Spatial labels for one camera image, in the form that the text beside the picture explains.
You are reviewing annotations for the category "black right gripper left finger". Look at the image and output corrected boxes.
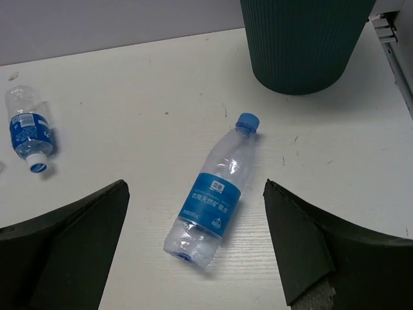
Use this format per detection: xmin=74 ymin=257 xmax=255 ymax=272
xmin=1 ymin=180 xmax=130 ymax=309

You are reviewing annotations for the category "blue-label water bottle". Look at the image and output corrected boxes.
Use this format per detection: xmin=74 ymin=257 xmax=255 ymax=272
xmin=163 ymin=113 xmax=259 ymax=269

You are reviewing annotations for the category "aluminium frame rail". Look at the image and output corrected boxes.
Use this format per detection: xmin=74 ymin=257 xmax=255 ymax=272
xmin=370 ymin=11 xmax=412 ymax=118

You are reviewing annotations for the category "Pocari Sweat bottle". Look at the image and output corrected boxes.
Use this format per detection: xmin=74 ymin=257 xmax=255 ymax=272
xmin=5 ymin=85 xmax=55 ymax=174

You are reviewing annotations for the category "dark green ribbed bin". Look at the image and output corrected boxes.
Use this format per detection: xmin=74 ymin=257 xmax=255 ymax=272
xmin=240 ymin=0 xmax=375 ymax=95

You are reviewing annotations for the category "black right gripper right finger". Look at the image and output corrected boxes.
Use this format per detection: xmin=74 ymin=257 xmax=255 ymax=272
xmin=263 ymin=180 xmax=412 ymax=309

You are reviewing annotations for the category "small paper scrap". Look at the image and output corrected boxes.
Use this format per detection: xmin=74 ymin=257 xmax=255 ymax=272
xmin=8 ymin=72 xmax=19 ymax=81

